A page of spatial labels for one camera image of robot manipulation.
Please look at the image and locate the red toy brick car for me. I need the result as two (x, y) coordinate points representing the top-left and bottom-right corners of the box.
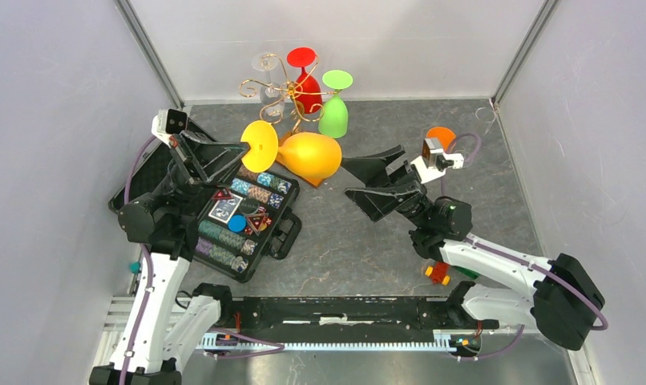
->
(424, 262), (450, 286)

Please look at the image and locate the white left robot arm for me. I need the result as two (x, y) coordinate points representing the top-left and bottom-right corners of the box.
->
(88, 132), (250, 384)

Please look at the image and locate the red wine glass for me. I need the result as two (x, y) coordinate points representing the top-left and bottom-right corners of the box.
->
(286, 47), (323, 116)

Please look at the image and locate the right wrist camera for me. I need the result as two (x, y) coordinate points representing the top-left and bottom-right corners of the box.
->
(410, 138), (464, 184)

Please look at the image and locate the clear wine glass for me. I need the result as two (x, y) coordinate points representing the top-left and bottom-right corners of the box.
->
(252, 52), (285, 124)
(474, 106), (497, 138)

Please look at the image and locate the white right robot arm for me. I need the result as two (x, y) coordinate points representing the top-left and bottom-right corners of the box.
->
(341, 140), (609, 351)

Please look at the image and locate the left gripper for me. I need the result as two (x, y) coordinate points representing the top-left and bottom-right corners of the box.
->
(156, 128), (254, 217)

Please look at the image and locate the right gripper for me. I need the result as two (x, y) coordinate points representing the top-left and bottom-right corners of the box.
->
(337, 145), (431, 230)

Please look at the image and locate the green wine glass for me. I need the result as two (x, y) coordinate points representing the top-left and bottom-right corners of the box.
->
(318, 69), (353, 139)

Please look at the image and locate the orange wine glass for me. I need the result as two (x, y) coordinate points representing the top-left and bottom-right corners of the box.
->
(426, 126), (456, 150)

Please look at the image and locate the gold wire glass rack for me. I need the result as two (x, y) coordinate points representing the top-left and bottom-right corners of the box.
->
(239, 54), (329, 188)

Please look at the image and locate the black poker chip case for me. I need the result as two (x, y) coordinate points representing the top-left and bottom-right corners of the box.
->
(108, 115), (303, 284)

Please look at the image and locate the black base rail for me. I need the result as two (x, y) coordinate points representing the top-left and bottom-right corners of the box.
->
(198, 297), (482, 355)

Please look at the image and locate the yellow wine glass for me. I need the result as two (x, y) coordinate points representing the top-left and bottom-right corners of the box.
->
(240, 120), (342, 179)

